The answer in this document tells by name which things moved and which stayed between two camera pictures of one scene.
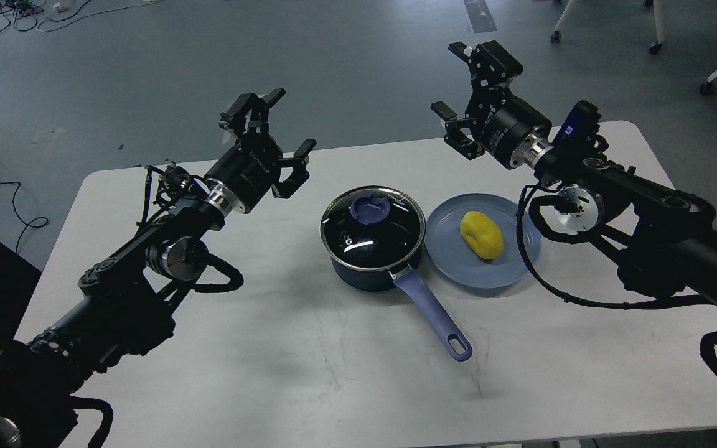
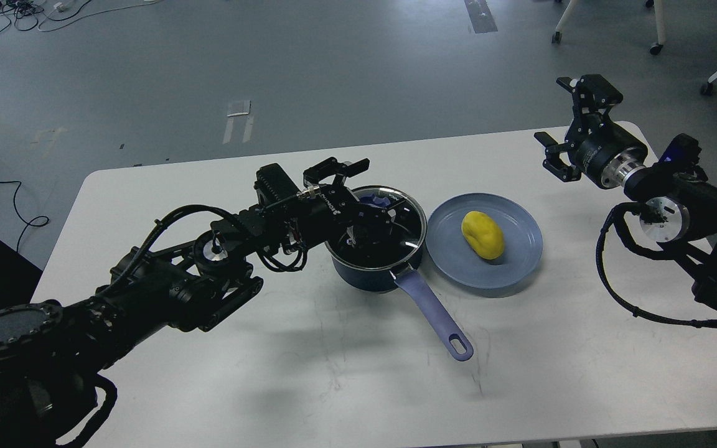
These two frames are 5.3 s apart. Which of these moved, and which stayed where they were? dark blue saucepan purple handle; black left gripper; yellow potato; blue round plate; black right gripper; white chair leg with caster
Moved: black left gripper; black right gripper
Stayed: yellow potato; blue round plate; white chair leg with caster; dark blue saucepan purple handle
